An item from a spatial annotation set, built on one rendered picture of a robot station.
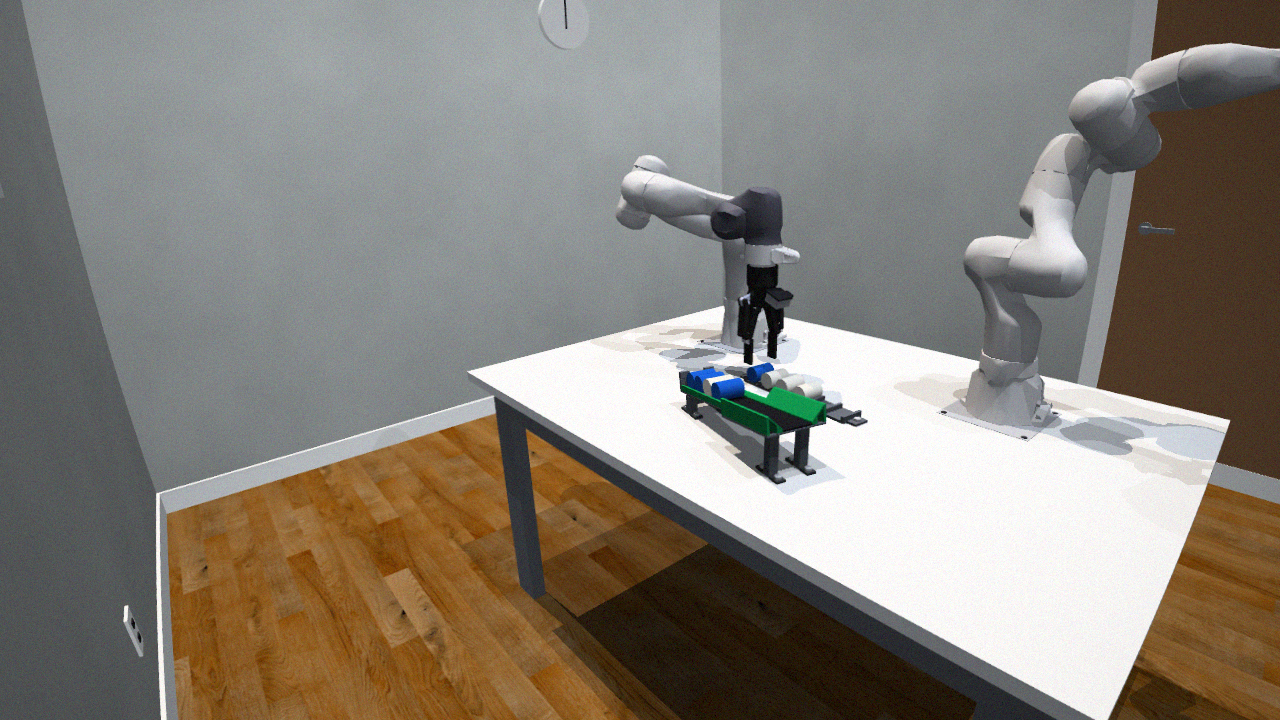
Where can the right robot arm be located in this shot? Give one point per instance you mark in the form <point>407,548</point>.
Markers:
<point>752,220</point>

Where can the grey cylinder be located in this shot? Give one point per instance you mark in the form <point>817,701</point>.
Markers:
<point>810,390</point>
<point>788,383</point>
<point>769,379</point>

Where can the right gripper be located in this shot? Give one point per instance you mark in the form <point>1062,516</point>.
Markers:
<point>759,277</point>

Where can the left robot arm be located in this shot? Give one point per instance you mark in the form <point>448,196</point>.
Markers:
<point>1116,132</point>

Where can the blue cylinder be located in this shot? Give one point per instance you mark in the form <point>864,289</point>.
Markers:
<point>691,376</point>
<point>728,389</point>
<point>700,378</point>
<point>754,373</point>

